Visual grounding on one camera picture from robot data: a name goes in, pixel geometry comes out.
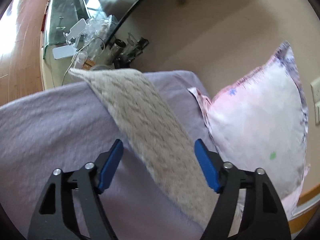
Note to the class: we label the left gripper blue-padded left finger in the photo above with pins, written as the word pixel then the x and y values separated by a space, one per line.
pixel 54 216

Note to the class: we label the beige cable-knit sweater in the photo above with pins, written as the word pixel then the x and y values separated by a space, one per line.
pixel 161 120

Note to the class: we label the lavender bed sheet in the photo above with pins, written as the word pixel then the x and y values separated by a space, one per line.
pixel 65 128

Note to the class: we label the pink floral pillow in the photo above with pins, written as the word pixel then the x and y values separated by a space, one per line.
pixel 262 121

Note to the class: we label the glass-top side table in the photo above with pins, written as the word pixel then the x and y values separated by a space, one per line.
pixel 91 46

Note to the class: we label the white phone stand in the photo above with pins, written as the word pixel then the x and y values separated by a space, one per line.
pixel 72 40

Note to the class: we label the dark metal cup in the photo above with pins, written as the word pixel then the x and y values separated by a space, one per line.
pixel 115 50

